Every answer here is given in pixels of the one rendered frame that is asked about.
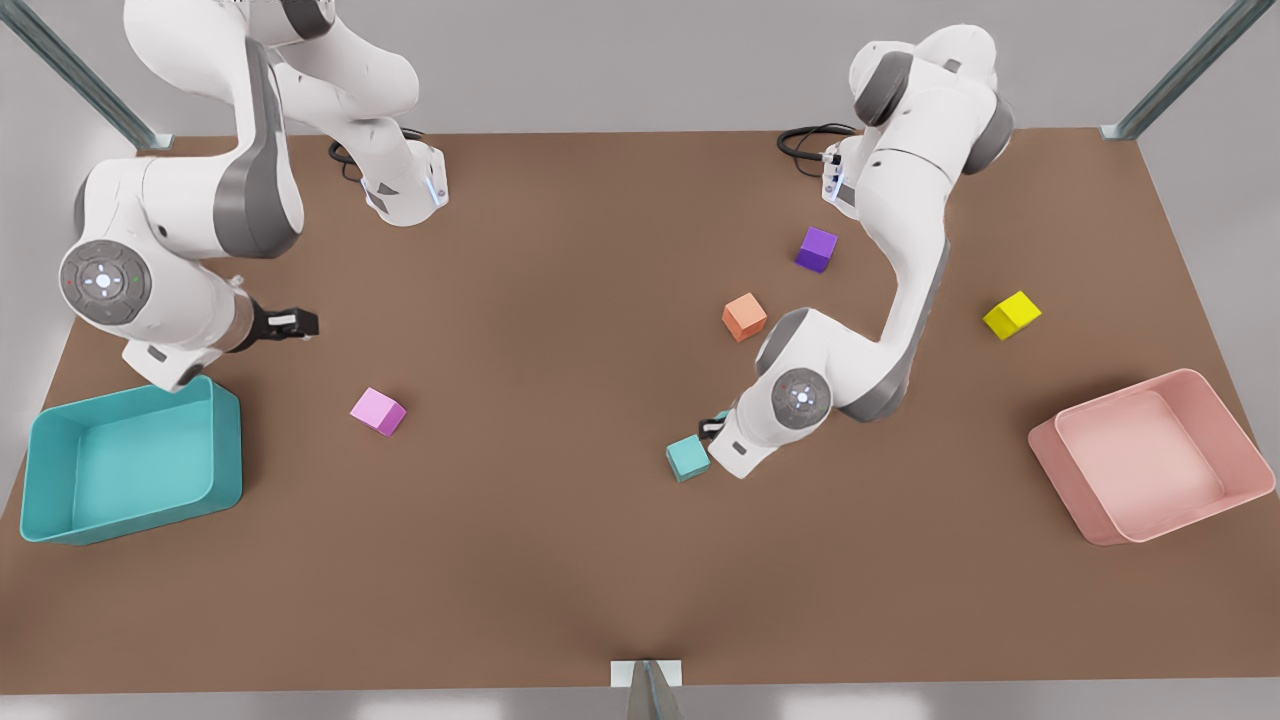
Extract orange cube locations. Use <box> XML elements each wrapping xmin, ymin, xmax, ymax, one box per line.
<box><xmin>722</xmin><ymin>292</ymin><xmax>769</xmax><ymax>343</ymax></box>

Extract pink cube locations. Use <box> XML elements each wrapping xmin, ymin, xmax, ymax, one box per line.
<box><xmin>350</xmin><ymin>387</ymin><xmax>407</xmax><ymax>438</ymax></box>

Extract teal plastic bin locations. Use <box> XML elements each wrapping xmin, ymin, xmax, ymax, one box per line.
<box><xmin>20</xmin><ymin>375</ymin><xmax>244</xmax><ymax>547</ymax></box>

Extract purple cube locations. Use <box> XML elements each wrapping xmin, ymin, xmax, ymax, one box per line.
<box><xmin>795</xmin><ymin>226</ymin><xmax>839</xmax><ymax>274</ymax></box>

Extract yellow cube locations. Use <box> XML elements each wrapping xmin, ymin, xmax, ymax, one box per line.
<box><xmin>982</xmin><ymin>290</ymin><xmax>1043</xmax><ymax>342</ymax></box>

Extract pink plastic bin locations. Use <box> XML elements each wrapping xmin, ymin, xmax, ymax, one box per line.
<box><xmin>1028</xmin><ymin>368</ymin><xmax>1277</xmax><ymax>546</ymax></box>

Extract black cable loop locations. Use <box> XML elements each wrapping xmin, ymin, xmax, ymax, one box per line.
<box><xmin>328</xmin><ymin>127</ymin><xmax>427</xmax><ymax>187</ymax></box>
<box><xmin>777</xmin><ymin>123</ymin><xmax>861</xmax><ymax>180</ymax></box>

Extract silver frame post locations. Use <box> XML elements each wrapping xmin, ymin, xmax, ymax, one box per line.
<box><xmin>611</xmin><ymin>659</ymin><xmax>684</xmax><ymax>720</ymax></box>
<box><xmin>0</xmin><ymin>0</ymin><xmax>174</xmax><ymax>152</ymax></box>
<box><xmin>1100</xmin><ymin>0</ymin><xmax>1280</xmax><ymax>141</ymax></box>

